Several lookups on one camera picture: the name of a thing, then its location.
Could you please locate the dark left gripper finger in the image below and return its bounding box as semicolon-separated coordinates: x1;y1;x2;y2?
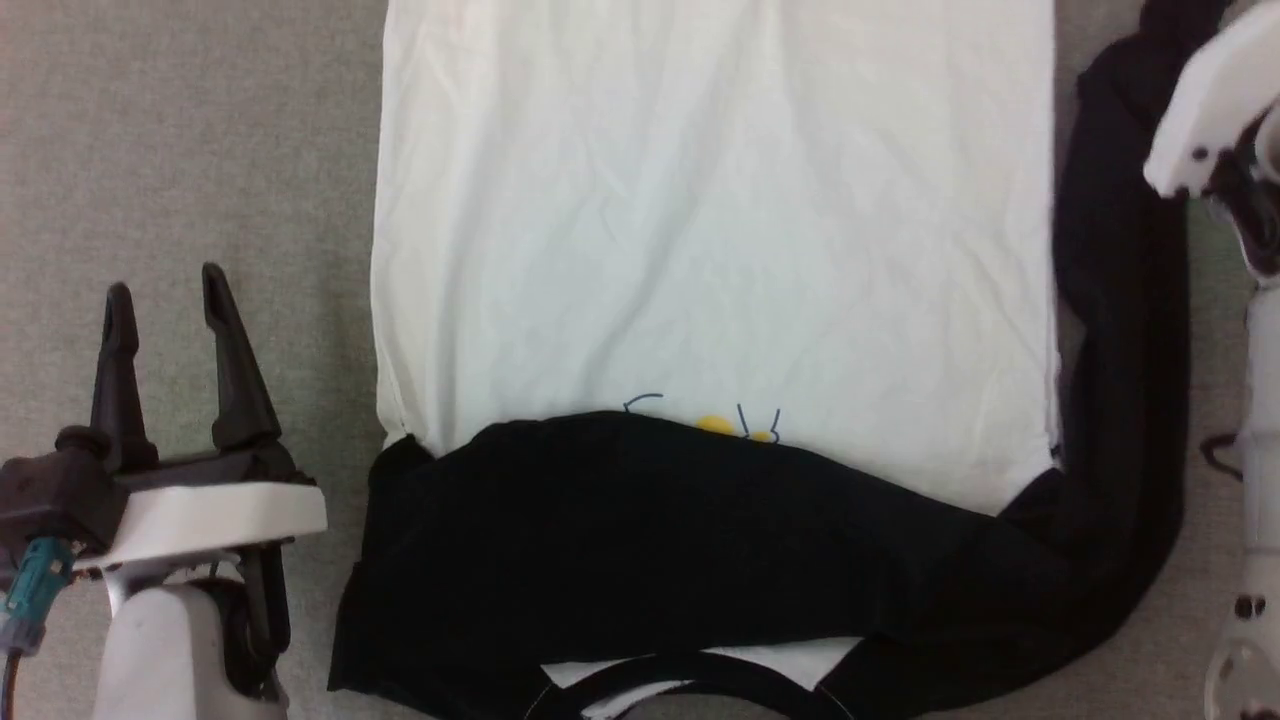
200;263;282;452
89;283;159;474

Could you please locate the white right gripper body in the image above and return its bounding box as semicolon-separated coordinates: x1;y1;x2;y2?
1142;4;1280;199

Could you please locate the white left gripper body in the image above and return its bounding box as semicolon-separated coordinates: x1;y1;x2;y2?
104;444;329;571

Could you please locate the black and white garment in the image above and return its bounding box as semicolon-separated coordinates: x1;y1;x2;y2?
328;0;1241;720

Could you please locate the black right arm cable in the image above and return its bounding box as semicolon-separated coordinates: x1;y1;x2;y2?
1198;433;1247;484

